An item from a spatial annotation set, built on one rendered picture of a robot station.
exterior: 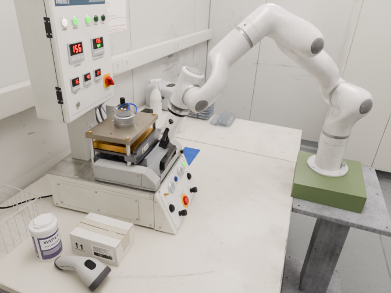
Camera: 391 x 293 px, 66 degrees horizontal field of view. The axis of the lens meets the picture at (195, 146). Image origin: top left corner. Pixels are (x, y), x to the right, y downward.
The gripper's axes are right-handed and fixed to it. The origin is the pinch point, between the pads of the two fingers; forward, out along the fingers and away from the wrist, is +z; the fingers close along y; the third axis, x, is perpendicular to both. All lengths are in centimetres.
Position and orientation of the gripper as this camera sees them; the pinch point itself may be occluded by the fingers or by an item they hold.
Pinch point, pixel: (164, 143)
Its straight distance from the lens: 119.6
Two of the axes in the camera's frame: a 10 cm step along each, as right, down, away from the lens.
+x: -8.9, -4.5, 0.4
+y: 2.6, -4.4, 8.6
